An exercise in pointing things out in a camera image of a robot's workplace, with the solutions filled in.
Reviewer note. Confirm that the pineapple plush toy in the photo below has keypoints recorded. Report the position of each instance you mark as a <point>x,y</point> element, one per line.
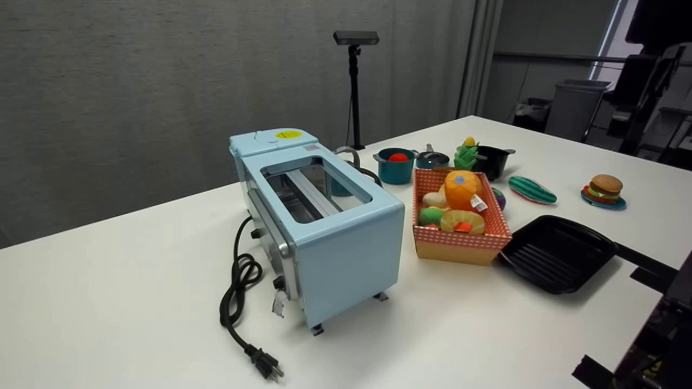
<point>461,181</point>

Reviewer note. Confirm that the teal toy pot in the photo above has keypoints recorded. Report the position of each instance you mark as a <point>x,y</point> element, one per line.
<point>394,165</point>

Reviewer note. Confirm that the green plush vegetable in box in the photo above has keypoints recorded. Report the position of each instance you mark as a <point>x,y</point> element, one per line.
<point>429,215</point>

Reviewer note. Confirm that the red checkered cardboard box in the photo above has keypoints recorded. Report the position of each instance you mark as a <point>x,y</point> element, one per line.
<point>434,243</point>

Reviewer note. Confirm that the yellow plush food in box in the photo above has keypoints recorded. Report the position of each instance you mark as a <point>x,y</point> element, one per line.
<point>461,220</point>

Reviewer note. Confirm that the black toy saucepan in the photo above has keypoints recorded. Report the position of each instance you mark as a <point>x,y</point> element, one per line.
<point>492,160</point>

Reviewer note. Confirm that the purple eggplant plush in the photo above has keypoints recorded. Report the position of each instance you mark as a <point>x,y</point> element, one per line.
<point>501,196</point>

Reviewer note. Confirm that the watermelon slice plush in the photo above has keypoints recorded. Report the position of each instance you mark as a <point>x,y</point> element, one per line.
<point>529,188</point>

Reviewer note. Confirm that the toy burger on plate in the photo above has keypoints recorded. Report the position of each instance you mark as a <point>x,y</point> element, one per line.
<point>605,191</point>

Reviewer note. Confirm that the light blue toaster oven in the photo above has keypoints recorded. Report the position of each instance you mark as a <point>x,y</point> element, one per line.
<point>331,233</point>

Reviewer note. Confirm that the grey pot lid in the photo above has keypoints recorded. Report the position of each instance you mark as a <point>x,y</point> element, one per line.
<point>429,157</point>

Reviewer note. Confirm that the black grill pan tray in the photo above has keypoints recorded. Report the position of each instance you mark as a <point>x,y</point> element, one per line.
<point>557,253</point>

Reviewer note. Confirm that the grey trash bin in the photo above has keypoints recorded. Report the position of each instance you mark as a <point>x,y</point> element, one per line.
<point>574,109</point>

